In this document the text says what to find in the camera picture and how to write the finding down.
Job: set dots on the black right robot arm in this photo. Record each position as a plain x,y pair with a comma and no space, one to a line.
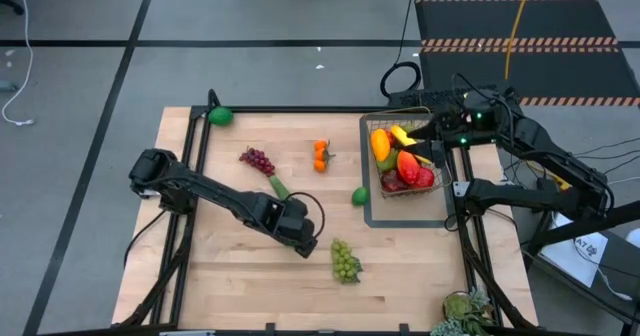
550,148

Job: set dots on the white label sheet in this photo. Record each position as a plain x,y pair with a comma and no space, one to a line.
575,256

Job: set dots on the black hazard-striped floor mat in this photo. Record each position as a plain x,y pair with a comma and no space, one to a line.
500,21

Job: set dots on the potted succulent plant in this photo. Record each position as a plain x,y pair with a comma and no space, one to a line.
457,306

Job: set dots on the yellow toy banana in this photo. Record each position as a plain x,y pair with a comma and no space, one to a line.
401,135

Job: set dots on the black aluminium table frame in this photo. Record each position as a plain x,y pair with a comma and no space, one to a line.
325,109

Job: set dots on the black side stand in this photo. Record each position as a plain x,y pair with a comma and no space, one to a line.
590,224

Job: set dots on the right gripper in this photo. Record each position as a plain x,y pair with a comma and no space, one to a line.
470,118

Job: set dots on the green toy grape bunch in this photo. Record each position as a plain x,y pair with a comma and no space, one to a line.
342,261

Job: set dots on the white round object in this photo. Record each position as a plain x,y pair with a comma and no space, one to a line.
634,238

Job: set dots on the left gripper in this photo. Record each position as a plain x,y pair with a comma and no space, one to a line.
297,221

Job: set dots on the red orange toy mango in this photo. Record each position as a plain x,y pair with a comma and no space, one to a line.
408,167

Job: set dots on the orange toy tangerine sprig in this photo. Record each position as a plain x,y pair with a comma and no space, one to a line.
322,166

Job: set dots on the dark red toy apple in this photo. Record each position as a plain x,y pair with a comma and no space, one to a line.
392,182

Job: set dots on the black computer case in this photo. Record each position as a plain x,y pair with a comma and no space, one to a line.
415,97

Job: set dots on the yellow plug connector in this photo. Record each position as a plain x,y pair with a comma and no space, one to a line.
562,182

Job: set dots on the purple toy grape bunch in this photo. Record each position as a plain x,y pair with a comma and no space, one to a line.
257,161

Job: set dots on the brownish green toy pear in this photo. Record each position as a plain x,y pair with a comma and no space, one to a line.
386,162

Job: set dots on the yellow orange toy mango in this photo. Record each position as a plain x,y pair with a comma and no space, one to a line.
380,145

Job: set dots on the green toy cucumber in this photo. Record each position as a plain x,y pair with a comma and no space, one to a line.
278,187

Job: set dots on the grey power adapter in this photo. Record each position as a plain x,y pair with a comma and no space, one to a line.
7,86

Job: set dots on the small bright green lime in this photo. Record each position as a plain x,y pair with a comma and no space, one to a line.
360,196

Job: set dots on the grey black-bordered placemat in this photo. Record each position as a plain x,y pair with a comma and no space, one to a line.
410,213

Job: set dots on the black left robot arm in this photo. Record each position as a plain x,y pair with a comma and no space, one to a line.
215,193

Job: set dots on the red toy pomegranate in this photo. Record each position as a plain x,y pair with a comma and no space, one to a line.
426,178

